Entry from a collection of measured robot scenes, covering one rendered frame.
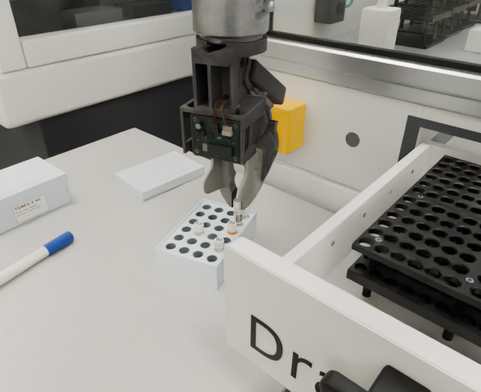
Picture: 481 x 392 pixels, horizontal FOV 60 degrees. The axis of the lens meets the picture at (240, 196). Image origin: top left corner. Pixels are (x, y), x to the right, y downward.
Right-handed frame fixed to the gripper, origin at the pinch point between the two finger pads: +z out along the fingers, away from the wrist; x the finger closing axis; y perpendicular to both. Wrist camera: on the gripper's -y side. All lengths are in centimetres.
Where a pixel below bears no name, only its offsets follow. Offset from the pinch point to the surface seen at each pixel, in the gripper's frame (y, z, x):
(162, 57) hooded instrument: -45, -3, -40
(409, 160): -6.7, -5.9, 18.9
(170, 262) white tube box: 9.6, 5.3, -5.0
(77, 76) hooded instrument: -24, -4, -47
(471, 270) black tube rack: 12.1, -6.5, 24.9
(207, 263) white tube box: 9.5, 3.7, 0.1
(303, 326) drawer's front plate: 22.3, -6.1, 14.5
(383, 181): -0.4, -5.9, 16.8
